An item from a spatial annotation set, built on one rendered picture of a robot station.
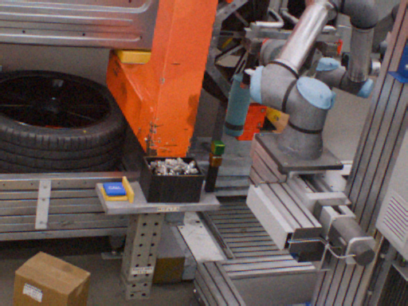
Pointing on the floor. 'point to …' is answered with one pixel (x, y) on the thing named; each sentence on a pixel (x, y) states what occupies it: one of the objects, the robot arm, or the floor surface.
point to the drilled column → (140, 255)
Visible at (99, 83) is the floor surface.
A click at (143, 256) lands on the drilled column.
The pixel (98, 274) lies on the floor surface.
